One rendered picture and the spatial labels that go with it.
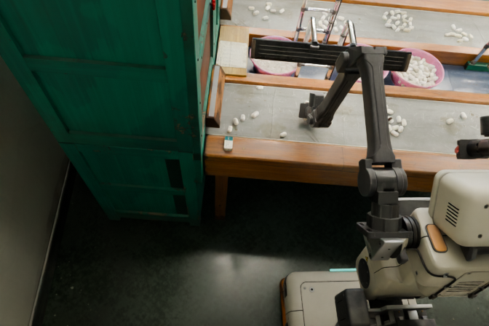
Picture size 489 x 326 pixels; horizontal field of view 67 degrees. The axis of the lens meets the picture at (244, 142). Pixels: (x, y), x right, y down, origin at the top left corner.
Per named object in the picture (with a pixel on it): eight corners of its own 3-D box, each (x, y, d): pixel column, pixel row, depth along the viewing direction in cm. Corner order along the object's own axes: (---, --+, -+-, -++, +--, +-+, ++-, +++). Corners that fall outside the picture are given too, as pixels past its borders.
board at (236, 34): (246, 77, 177) (246, 75, 176) (215, 74, 176) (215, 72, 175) (249, 29, 194) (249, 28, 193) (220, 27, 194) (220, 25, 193)
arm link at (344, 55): (345, 62, 109) (380, 62, 110) (342, 46, 111) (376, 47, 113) (305, 129, 147) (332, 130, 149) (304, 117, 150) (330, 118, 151)
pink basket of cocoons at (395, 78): (439, 101, 189) (450, 89, 181) (388, 97, 189) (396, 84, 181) (428, 62, 204) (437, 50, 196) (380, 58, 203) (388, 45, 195)
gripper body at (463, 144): (455, 140, 127) (470, 137, 120) (484, 140, 128) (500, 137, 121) (456, 158, 127) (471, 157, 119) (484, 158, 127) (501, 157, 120)
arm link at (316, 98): (309, 126, 145) (330, 126, 146) (312, 97, 141) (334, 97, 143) (300, 118, 156) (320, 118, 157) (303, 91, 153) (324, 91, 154)
